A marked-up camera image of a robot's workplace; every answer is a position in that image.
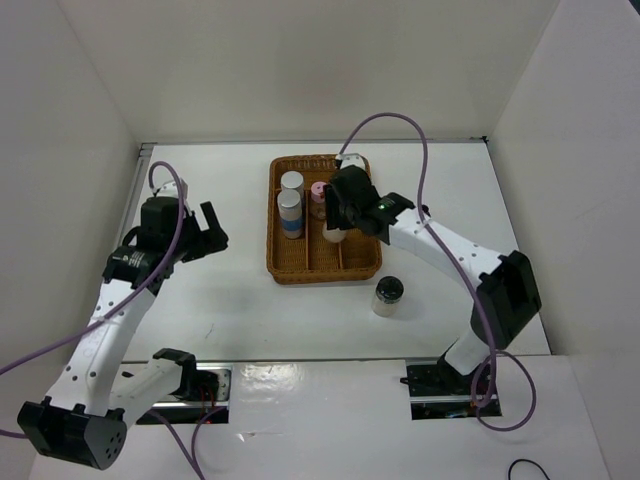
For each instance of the pink lid spice bottle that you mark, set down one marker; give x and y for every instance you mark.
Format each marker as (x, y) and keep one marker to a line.
(317, 206)

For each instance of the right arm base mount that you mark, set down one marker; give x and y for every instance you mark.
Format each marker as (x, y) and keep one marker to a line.
(437, 392)

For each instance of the yellow lid spice bottle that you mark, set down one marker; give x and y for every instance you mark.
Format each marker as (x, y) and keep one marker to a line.
(334, 236)

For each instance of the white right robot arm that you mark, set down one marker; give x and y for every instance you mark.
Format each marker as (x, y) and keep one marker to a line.
(504, 288)

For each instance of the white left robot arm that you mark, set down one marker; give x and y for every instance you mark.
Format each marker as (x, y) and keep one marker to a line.
(84, 418)

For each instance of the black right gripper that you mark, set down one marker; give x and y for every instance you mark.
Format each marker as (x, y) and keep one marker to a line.
(333, 217)

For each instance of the brown wicker divided tray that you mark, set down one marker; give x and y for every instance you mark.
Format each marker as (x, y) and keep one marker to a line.
(311, 258)

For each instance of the black lid spice jar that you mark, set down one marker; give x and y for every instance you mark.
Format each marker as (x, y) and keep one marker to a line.
(387, 296)

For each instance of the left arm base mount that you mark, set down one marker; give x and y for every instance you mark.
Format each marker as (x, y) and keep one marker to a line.
(210, 398)

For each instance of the silver lid blue label jar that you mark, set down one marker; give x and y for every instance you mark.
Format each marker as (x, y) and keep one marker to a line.
(293, 180)

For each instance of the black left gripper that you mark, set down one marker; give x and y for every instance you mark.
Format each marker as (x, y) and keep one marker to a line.
(212, 240)

